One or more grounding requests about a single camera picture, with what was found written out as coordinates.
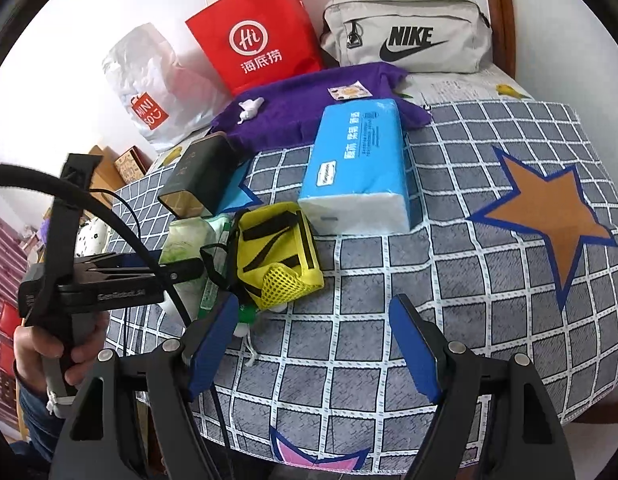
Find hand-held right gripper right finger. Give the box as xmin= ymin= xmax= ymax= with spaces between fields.
xmin=388 ymin=294 xmax=577 ymax=480

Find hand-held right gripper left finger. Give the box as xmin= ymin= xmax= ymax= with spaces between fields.
xmin=53 ymin=292 xmax=240 ymax=480

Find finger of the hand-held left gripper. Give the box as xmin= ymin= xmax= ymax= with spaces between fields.
xmin=76 ymin=254 xmax=206 ymax=287

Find pale green soft pack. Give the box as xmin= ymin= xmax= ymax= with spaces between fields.
xmin=159 ymin=215 xmax=220 ymax=311

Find green packet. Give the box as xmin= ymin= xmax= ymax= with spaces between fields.
xmin=201 ymin=212 xmax=240 ymax=321

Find yellow mesh pouch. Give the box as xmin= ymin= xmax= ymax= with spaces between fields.
xmin=229 ymin=201 xmax=325 ymax=311

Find person's left hand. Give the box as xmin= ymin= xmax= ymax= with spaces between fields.
xmin=13 ymin=310 xmax=110 ymax=387

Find small white green toy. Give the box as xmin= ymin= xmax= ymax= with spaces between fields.
xmin=233 ymin=305 xmax=262 ymax=367

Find white spotted slippers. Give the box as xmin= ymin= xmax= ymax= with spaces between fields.
xmin=74 ymin=217 xmax=110 ymax=256

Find grey checkered blanket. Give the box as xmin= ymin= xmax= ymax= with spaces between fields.
xmin=104 ymin=100 xmax=618 ymax=480

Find stack of pink red boxes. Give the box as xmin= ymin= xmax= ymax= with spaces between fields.
xmin=0 ymin=205 xmax=30 ymax=411

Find dark rectangular box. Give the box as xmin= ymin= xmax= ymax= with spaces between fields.
xmin=157 ymin=132 xmax=250 ymax=218

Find brown patterned box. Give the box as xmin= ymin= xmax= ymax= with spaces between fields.
xmin=114 ymin=146 xmax=152 ymax=186

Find light wooden cabinet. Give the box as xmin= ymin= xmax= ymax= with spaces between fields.
xmin=86 ymin=145 xmax=127 ymax=211

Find small white figure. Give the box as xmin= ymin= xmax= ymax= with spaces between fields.
xmin=237 ymin=97 xmax=265 ymax=123

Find blue tissue pack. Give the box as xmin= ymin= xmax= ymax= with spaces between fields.
xmin=296 ymin=99 xmax=412 ymax=235

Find purple towel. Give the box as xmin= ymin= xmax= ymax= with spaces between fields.
xmin=209 ymin=62 xmax=434 ymax=153

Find white plastic bag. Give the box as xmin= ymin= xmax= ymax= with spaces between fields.
xmin=102 ymin=22 xmax=230 ymax=153

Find small printed sachet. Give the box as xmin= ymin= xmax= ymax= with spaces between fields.
xmin=328 ymin=82 xmax=366 ymax=101

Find red paper bag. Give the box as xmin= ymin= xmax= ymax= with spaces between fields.
xmin=185 ymin=0 xmax=325 ymax=97

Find grey waist bag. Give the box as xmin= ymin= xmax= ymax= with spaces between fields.
xmin=319 ymin=0 xmax=492 ymax=75

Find wooden headboard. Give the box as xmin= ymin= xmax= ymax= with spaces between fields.
xmin=479 ymin=0 xmax=517 ymax=78

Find thin black cable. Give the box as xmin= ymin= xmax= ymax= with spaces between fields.
xmin=89 ymin=188 xmax=142 ymax=361

